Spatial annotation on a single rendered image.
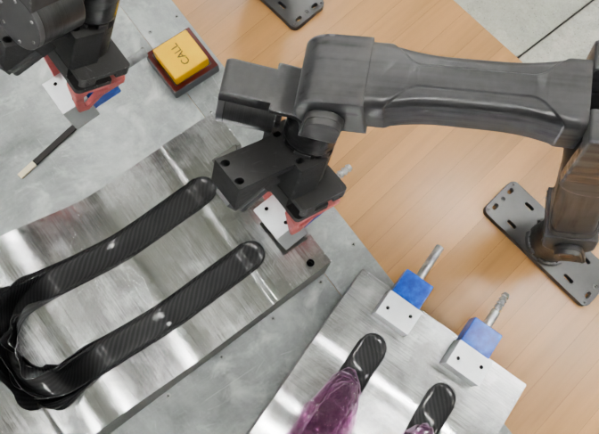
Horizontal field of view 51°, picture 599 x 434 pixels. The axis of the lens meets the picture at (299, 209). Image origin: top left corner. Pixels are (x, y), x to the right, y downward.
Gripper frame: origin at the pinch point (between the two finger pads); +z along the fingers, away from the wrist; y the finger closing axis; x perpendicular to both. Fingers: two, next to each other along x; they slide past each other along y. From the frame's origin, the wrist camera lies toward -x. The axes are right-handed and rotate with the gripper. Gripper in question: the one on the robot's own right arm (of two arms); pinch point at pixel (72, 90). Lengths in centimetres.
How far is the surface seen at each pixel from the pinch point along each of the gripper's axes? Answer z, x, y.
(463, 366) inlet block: -3, 20, 57
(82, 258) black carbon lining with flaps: 9.5, -7.8, 17.3
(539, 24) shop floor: 28, 157, 10
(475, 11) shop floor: 34, 145, -5
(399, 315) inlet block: -2, 18, 47
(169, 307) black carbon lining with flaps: 9.0, -2.3, 28.5
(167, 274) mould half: 7.7, -0.6, 24.9
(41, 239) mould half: 9.1, -10.7, 12.7
